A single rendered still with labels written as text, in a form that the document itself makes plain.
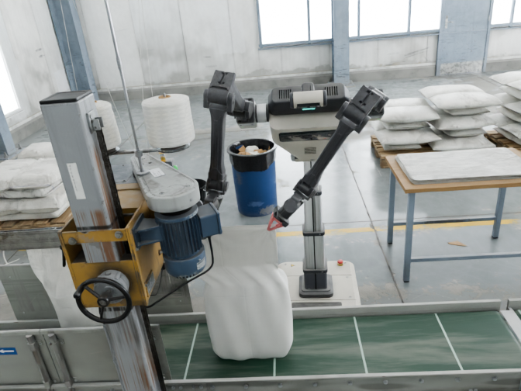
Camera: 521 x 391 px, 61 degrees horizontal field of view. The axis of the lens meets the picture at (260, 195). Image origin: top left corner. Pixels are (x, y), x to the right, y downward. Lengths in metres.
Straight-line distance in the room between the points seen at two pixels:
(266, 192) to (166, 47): 6.33
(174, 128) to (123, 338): 0.79
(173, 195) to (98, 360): 1.04
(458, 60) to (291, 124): 8.43
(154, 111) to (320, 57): 8.41
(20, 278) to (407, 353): 2.08
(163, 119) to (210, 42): 8.35
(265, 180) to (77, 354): 2.46
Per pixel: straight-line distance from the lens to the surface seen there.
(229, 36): 9.78
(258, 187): 4.13
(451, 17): 10.22
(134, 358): 1.83
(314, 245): 2.63
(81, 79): 10.46
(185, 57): 9.97
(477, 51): 10.50
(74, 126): 1.41
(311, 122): 2.14
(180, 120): 1.53
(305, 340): 2.35
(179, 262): 1.58
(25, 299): 2.93
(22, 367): 2.44
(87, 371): 2.32
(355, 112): 1.63
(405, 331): 2.44
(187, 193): 1.46
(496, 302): 2.68
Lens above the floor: 2.00
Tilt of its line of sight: 25 degrees down
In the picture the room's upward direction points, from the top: 5 degrees counter-clockwise
